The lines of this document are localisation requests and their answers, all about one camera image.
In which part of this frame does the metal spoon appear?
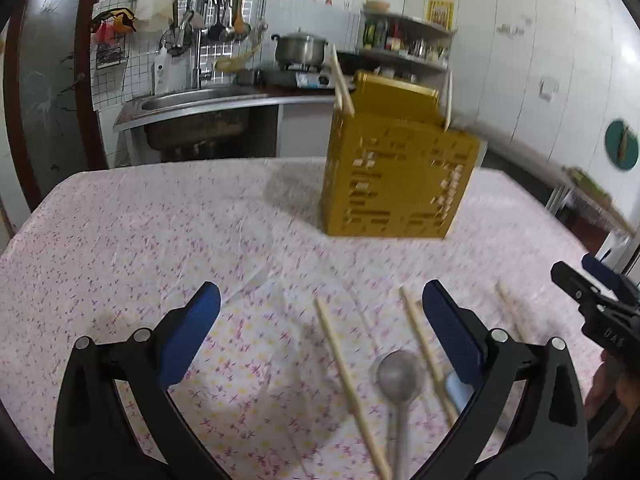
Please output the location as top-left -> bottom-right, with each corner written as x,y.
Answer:
376,350 -> 424,479

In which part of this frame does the thin pale wooden chopstick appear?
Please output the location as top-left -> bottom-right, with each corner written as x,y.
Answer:
444,70 -> 454,131

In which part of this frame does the person's right hand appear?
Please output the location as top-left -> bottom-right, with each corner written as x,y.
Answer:
585,350 -> 639,450

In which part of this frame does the side table with clutter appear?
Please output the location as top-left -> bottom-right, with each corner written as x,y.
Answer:
546,166 -> 637,237

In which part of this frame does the floral pink tablecloth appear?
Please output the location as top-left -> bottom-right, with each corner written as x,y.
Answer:
1,159 -> 600,479

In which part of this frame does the gold slotted utensil holder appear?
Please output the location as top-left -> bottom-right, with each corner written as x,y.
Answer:
321,70 -> 480,238

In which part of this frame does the stainless steel sink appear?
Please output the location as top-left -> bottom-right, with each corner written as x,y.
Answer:
114,84 -> 279,152

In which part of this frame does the gas stove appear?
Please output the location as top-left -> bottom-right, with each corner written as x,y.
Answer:
256,64 -> 335,90

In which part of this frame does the white soap bottle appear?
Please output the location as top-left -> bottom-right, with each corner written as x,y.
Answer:
152,48 -> 168,96

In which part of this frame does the steel cooking pot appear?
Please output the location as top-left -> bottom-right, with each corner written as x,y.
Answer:
271,30 -> 328,67

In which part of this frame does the metal faucet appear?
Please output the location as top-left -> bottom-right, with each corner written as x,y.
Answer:
191,10 -> 208,90

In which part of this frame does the hanging utensil rack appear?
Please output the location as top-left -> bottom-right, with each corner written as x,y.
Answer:
134,0 -> 250,56

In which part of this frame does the green round wall plate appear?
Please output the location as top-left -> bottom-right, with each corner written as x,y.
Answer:
604,119 -> 639,171

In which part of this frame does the white wall socket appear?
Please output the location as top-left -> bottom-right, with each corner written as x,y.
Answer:
538,77 -> 560,102

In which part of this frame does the wall spice shelf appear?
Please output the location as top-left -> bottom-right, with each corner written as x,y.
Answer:
356,6 -> 457,74

